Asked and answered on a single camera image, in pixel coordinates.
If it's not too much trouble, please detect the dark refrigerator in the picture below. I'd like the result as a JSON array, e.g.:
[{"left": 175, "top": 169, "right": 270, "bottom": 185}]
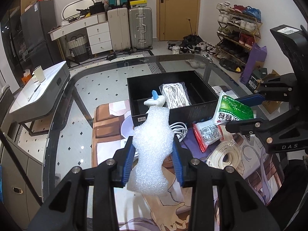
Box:
[{"left": 1, "top": 0, "right": 63, "bottom": 86}]

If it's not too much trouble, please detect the woven laundry basket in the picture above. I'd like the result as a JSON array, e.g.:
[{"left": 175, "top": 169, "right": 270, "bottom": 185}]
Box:
[{"left": 67, "top": 34, "right": 89, "bottom": 63}]

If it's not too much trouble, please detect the cream strap roll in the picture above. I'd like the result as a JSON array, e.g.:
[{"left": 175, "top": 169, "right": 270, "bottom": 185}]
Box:
[{"left": 206, "top": 140, "right": 244, "bottom": 170}]

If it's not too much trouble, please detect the white cable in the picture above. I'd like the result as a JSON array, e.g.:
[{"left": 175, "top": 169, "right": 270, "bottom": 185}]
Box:
[{"left": 168, "top": 121, "right": 188, "bottom": 140}]

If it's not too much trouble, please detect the red white packet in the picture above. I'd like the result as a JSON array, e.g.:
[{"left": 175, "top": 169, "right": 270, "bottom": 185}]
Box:
[{"left": 193, "top": 119, "right": 222, "bottom": 153}]

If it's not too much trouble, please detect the wooden shoe rack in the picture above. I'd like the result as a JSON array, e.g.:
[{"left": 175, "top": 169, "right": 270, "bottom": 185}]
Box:
[{"left": 215, "top": 1, "right": 262, "bottom": 65}]

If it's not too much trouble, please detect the cardboard box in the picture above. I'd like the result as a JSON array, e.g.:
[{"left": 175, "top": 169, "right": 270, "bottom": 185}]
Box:
[{"left": 256, "top": 68, "right": 281, "bottom": 114}]

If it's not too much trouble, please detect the purple bag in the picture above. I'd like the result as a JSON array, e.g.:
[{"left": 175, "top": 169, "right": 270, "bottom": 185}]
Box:
[{"left": 240, "top": 43, "right": 267, "bottom": 85}]

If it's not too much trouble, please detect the anime printed desk mat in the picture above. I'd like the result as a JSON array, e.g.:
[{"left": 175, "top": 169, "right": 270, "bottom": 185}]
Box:
[{"left": 92, "top": 100, "right": 285, "bottom": 230}]

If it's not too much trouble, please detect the black storage box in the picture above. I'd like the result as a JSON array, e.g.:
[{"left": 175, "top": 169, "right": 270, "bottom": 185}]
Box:
[{"left": 127, "top": 70, "right": 218, "bottom": 127}]

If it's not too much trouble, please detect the white foam wrap sheet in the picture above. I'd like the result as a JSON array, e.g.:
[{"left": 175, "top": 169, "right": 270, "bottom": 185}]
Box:
[{"left": 127, "top": 106, "right": 174, "bottom": 196}]

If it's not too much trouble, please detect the oval mirror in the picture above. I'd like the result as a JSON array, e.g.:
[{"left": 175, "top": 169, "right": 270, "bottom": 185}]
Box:
[{"left": 61, "top": 0, "right": 96, "bottom": 20}]

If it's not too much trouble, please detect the green white snack packet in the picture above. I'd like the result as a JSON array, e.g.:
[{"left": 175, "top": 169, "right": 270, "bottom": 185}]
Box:
[{"left": 213, "top": 91, "right": 254, "bottom": 125}]

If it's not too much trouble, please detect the white paper cup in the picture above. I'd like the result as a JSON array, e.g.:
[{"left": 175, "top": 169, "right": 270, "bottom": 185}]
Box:
[{"left": 33, "top": 66, "right": 45, "bottom": 83}]

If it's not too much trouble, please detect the white blue plush toy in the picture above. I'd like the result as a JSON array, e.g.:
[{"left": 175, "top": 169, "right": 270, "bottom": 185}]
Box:
[{"left": 144, "top": 90, "right": 166, "bottom": 107}]

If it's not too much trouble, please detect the white rope bundle in bag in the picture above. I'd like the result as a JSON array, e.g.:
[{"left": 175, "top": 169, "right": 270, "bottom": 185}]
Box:
[{"left": 159, "top": 82, "right": 192, "bottom": 110}]

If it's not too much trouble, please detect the beige suitcase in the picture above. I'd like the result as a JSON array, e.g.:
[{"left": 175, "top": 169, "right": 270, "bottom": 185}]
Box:
[{"left": 107, "top": 7, "right": 131, "bottom": 51}]

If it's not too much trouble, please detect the grey white side cabinet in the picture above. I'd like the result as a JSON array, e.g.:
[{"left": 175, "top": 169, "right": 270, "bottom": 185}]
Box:
[{"left": 9, "top": 61, "right": 70, "bottom": 137}]

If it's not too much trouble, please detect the silver suitcase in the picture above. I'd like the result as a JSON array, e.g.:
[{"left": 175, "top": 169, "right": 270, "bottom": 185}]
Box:
[{"left": 128, "top": 7, "right": 152, "bottom": 52}]

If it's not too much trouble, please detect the white drawer desk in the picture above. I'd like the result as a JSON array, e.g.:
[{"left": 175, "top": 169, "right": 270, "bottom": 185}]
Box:
[{"left": 49, "top": 12, "right": 113, "bottom": 57}]

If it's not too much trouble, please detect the wooden door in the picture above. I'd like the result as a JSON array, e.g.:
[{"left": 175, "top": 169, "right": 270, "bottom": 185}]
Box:
[{"left": 156, "top": 0, "right": 200, "bottom": 41}]

